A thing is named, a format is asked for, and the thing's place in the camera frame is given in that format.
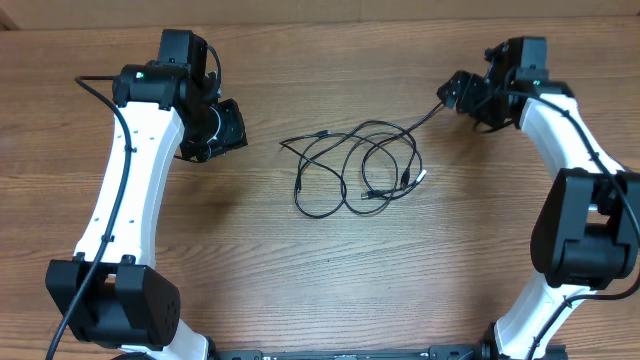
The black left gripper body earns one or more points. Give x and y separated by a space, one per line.
219 130

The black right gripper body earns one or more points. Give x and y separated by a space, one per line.
479 99

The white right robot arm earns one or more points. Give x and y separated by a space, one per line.
587 233

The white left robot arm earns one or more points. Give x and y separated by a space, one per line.
109 292

